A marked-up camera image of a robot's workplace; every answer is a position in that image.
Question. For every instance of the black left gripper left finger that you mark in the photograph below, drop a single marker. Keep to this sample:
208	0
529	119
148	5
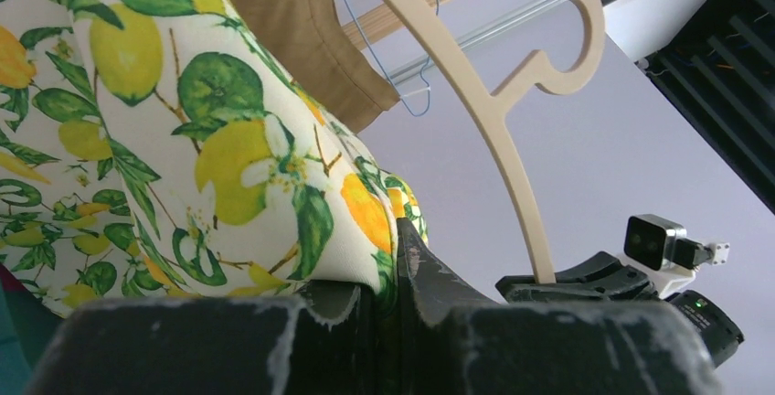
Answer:
320	340

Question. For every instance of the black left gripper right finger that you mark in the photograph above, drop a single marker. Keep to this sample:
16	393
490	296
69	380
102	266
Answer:
458	341

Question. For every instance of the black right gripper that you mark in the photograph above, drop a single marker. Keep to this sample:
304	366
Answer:
602	277

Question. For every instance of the beige wooden hanger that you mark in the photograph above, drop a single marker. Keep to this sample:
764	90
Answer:
488	110

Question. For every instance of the yellow patterned cloth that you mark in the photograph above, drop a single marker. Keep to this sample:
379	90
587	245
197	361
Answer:
155	147

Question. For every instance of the brown skirt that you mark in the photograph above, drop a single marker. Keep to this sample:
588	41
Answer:
306	37

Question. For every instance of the magenta cloth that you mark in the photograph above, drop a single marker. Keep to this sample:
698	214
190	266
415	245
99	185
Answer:
10	282

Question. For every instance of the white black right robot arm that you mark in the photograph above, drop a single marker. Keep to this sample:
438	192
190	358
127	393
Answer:
722	336

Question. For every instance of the teal plastic basket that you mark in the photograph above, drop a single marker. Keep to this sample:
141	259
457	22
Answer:
27	327

